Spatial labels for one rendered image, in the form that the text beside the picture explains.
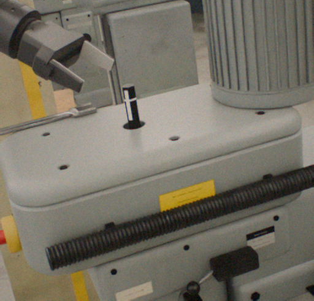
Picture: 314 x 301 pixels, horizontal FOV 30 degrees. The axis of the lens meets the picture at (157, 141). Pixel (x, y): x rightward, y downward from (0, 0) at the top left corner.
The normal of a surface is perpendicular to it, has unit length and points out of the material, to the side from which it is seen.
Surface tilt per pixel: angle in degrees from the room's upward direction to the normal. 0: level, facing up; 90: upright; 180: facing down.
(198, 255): 90
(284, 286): 90
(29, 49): 90
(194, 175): 90
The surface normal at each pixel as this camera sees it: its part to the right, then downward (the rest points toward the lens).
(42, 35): 0.34, -0.76
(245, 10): -0.46, 0.42
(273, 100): -0.09, 0.42
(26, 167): -0.14, -0.90
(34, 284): 0.34, 0.34
